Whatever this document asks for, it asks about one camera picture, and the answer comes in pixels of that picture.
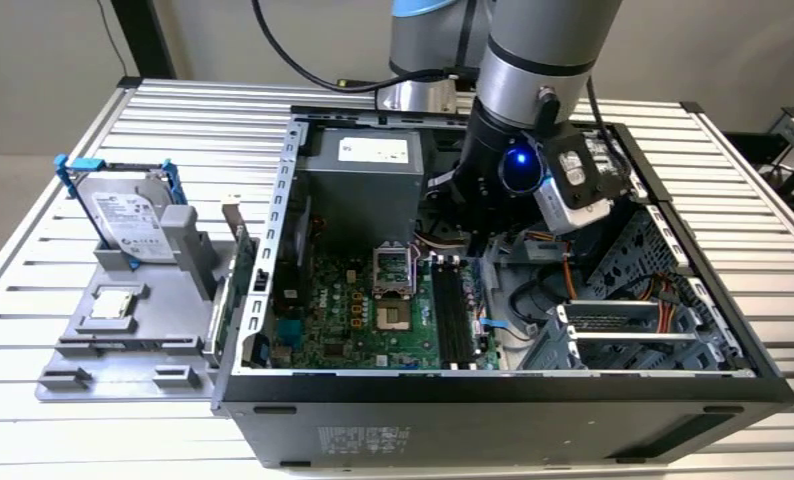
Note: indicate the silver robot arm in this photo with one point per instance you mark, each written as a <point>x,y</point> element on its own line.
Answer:
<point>537,50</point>

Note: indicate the black RAM slot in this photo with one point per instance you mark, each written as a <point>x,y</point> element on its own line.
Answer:
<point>459,350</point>
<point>446,315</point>

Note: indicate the grey power supply unit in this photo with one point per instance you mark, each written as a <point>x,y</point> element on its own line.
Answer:
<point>363,200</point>

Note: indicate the CPU socket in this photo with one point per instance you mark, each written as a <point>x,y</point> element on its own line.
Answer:
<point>395,315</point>

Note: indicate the disk bay with silver rails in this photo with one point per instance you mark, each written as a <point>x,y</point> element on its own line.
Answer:
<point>610,310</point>

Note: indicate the green motherboard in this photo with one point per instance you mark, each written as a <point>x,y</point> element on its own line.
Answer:
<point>343,345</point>

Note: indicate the black open PC case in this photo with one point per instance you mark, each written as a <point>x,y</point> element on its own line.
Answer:
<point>437,430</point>

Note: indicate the grey parts rack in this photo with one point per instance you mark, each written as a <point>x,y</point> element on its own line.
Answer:
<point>163,290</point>

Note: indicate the hard disk in blue carrier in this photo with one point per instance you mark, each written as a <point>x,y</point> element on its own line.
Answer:
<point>123,215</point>

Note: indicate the silver CPU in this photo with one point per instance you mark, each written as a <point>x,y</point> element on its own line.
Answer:
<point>111,302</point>

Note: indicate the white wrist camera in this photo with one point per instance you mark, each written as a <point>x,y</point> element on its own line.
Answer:
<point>570,210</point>

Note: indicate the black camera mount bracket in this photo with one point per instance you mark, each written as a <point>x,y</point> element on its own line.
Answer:
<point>610,165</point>

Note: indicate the graphics card with metal bracket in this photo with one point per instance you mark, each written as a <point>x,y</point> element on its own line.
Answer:
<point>239,280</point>

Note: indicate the black upright post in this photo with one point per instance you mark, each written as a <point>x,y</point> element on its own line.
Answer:
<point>146,40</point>

